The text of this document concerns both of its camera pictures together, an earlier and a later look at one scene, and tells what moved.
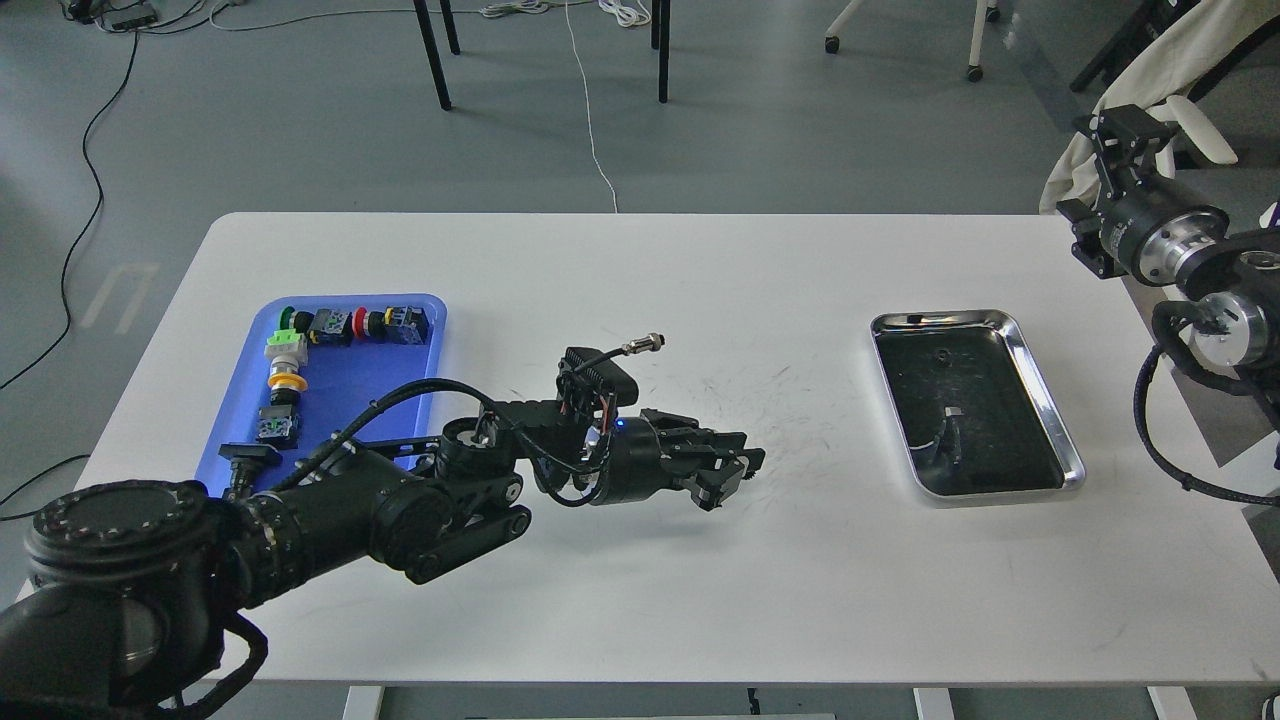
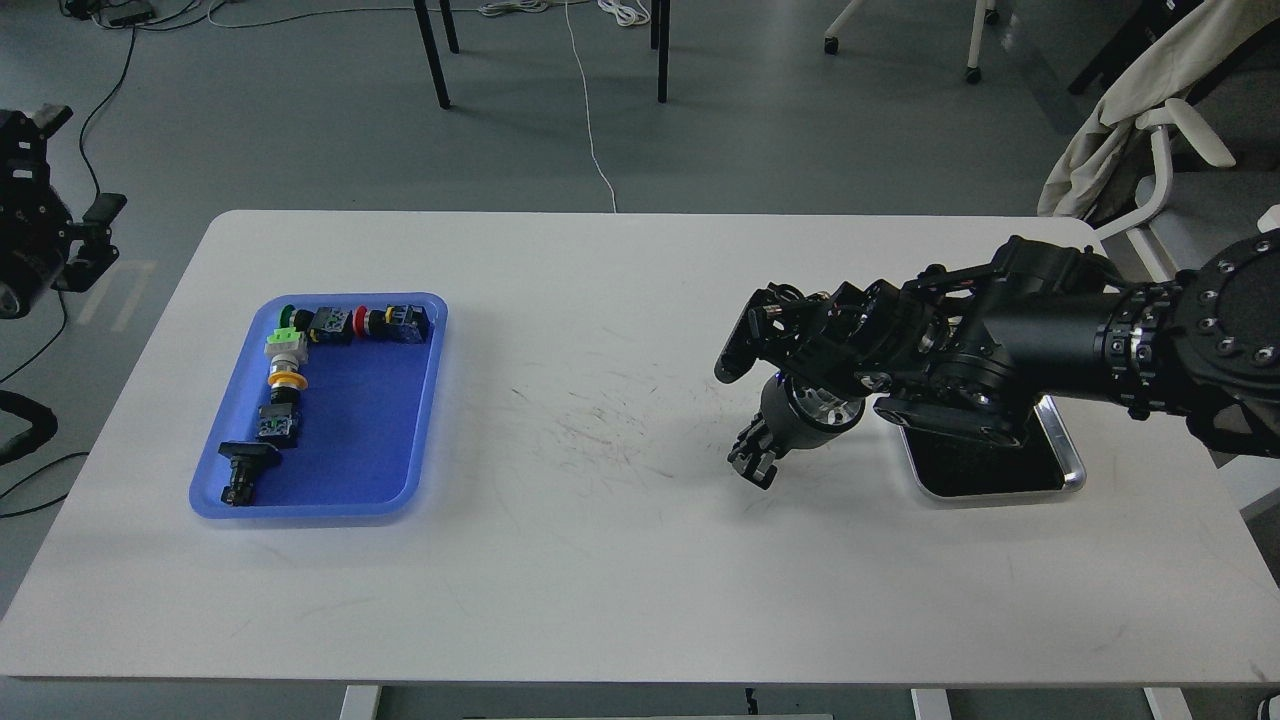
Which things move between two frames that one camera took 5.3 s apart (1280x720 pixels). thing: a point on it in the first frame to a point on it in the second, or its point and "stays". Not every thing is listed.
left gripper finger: x=686 y=432 to x=751 y=443
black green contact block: x=278 y=426 stays
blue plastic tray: x=343 y=382 stays
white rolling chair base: x=986 y=9 stays
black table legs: x=660 y=32 stays
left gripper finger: x=719 y=480 to x=762 y=471
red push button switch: x=367 y=323 stays
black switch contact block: x=331 y=328 stays
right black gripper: x=1140 y=222 to x=36 y=224
